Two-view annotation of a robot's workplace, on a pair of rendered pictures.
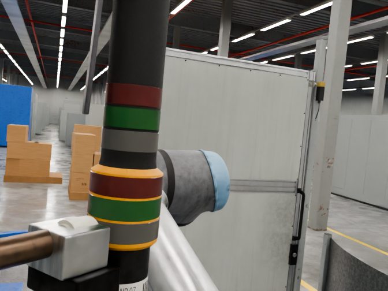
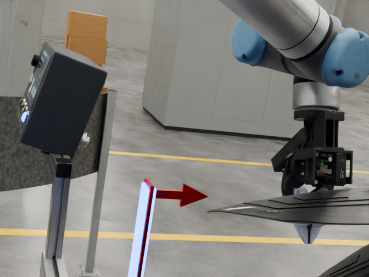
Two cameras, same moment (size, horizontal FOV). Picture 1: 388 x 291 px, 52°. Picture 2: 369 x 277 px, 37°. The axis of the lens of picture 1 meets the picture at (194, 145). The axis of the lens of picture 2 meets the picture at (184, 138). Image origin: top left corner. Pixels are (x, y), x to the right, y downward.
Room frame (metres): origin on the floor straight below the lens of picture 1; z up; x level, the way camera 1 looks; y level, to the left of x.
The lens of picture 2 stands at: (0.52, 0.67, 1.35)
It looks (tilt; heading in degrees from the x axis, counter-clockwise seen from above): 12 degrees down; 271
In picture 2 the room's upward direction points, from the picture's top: 9 degrees clockwise
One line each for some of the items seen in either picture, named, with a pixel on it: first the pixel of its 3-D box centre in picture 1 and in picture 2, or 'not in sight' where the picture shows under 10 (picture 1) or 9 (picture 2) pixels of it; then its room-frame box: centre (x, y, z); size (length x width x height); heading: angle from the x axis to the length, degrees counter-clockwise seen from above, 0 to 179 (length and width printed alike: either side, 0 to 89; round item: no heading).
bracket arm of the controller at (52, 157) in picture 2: not in sight; (57, 153); (0.80, -0.42, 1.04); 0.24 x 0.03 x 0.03; 111
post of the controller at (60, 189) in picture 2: not in sight; (58, 209); (0.77, -0.32, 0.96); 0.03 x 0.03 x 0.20; 21
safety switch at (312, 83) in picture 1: (314, 100); not in sight; (2.43, -0.71, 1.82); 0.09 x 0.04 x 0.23; 111
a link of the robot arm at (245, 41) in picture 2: not in sight; (276, 44); (0.43, -0.17, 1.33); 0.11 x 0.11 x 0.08; 32
